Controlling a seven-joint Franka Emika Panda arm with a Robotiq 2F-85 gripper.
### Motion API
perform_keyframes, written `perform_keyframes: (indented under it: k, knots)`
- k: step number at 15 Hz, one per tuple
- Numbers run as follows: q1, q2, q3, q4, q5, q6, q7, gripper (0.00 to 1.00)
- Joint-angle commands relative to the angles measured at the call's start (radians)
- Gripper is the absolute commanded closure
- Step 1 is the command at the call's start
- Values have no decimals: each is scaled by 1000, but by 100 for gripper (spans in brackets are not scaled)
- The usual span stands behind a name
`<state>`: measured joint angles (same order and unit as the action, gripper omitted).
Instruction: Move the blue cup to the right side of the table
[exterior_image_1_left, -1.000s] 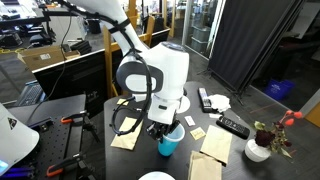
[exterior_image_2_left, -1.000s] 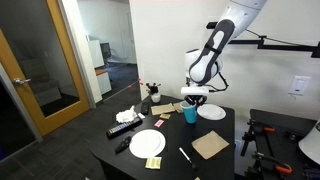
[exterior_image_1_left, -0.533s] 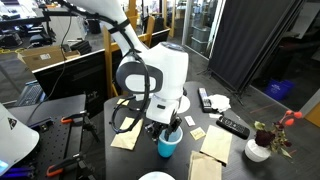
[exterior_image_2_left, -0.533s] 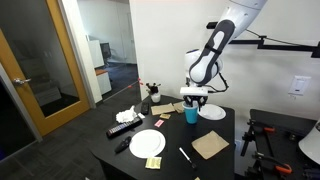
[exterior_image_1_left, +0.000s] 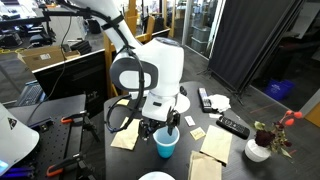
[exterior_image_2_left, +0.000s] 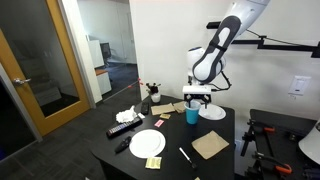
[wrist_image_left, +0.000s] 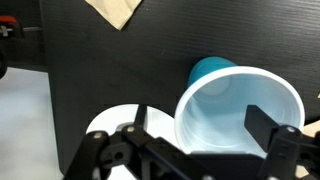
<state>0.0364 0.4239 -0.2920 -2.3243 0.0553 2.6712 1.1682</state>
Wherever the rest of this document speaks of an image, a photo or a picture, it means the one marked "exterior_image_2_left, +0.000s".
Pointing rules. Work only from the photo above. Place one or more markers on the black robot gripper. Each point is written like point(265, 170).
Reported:
point(198, 97)

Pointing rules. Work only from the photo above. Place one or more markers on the blue plastic cup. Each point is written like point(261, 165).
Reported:
point(192, 116)

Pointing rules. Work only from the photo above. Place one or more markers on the white robot base shell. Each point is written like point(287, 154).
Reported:
point(311, 143)

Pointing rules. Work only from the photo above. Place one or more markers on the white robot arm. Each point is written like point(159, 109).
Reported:
point(213, 56)

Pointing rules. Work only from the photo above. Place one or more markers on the white cup with black pens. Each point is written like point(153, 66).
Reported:
point(155, 96)

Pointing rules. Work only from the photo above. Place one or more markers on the folded brown paper napkin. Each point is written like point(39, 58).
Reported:
point(179, 106)

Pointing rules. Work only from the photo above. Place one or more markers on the small white paper plate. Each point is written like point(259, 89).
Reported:
point(215, 112)

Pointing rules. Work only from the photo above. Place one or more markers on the small brown packet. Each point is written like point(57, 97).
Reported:
point(165, 116)

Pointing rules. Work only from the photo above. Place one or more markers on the flat brown paper napkin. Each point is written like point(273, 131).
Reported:
point(162, 109)

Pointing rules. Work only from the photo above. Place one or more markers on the pink packet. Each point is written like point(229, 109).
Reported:
point(159, 123)

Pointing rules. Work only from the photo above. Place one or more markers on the black rectangular device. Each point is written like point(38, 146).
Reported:
point(145, 108)

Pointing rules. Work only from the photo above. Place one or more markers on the white marker with black cap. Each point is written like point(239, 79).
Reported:
point(187, 157)

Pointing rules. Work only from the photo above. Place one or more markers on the small white packet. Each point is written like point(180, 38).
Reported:
point(141, 115)

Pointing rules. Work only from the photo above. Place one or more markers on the red tape strip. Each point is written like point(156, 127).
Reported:
point(136, 82)

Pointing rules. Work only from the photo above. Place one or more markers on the large white paper plate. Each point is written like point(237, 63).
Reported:
point(147, 143)

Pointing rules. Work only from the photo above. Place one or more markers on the crumpled white tissue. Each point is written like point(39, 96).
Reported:
point(125, 116)

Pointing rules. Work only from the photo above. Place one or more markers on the long black remote control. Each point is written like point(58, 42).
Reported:
point(123, 127)

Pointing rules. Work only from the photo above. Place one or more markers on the small black remote control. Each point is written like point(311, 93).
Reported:
point(122, 144)

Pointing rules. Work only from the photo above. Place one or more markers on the white cabinet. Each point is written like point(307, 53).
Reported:
point(100, 66)

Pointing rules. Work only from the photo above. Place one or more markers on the black office chair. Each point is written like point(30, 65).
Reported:
point(106, 51)

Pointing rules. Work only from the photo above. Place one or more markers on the orange wooden glass door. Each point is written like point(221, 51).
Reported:
point(71, 83)

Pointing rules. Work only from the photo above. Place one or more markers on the black mounted camera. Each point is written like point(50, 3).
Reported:
point(213, 25)

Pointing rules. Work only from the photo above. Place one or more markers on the black camera boom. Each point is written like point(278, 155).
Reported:
point(283, 47)

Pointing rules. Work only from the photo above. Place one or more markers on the white wall switch plate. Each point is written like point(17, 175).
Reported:
point(299, 86)

